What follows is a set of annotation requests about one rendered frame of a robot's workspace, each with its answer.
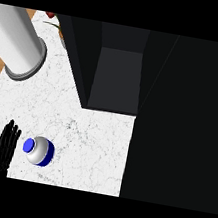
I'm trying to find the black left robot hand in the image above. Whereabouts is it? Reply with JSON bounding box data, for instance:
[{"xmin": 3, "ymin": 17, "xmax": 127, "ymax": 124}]
[{"xmin": 0, "ymin": 116, "xmax": 25, "ymax": 180}]

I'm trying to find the water bottle with blue cap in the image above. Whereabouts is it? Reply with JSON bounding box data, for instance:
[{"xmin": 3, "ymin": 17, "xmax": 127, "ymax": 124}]
[{"xmin": 19, "ymin": 133, "xmax": 58, "ymax": 169}]

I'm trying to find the dark grey open cabinet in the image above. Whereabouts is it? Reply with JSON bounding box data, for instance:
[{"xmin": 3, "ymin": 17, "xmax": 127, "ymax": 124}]
[{"xmin": 40, "ymin": 12, "xmax": 181, "ymax": 123}]

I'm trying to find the white cylinder with grey rim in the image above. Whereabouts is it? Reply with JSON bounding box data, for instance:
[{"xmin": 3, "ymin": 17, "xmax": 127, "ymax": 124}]
[{"xmin": 0, "ymin": 3, "xmax": 55, "ymax": 87}]

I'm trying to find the red flower with green stem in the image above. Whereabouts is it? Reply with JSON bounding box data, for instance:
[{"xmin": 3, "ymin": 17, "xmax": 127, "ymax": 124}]
[{"xmin": 40, "ymin": 10, "xmax": 69, "ymax": 39}]

